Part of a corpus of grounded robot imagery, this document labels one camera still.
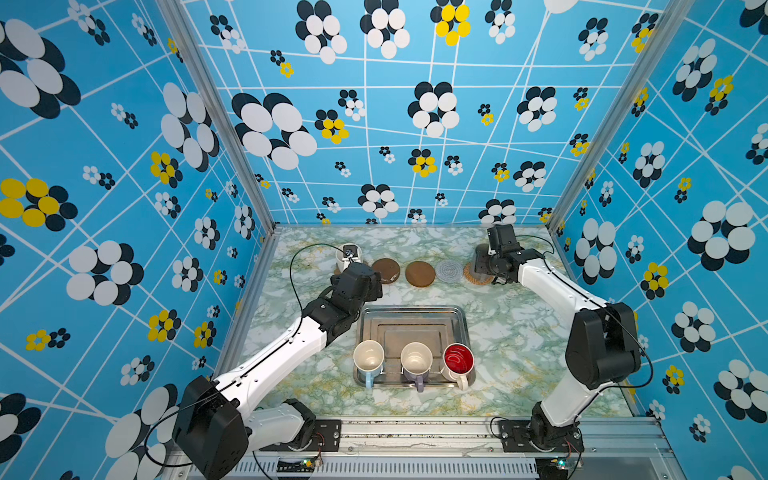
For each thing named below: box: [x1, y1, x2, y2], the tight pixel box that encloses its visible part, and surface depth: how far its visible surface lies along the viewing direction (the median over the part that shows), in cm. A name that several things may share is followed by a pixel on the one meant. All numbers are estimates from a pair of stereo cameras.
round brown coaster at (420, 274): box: [405, 261, 436, 288], surface depth 107 cm
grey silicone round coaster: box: [435, 259, 463, 284], surface depth 107 cm
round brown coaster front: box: [372, 258, 401, 284], surface depth 108 cm
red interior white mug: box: [441, 342, 475, 391], surface depth 82 cm
